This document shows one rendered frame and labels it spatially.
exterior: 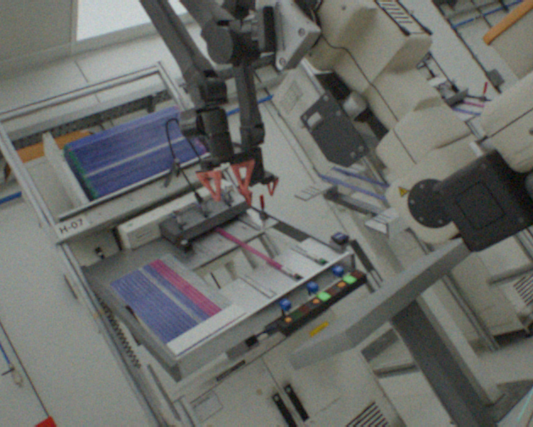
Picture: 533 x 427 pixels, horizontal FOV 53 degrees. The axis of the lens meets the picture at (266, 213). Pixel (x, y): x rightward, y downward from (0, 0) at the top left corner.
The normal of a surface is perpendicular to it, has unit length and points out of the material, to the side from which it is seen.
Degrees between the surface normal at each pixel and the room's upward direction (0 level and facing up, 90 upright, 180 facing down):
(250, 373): 90
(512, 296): 90
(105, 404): 90
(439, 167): 90
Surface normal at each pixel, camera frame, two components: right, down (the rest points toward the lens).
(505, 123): -0.62, 0.25
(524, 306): 0.34, -0.36
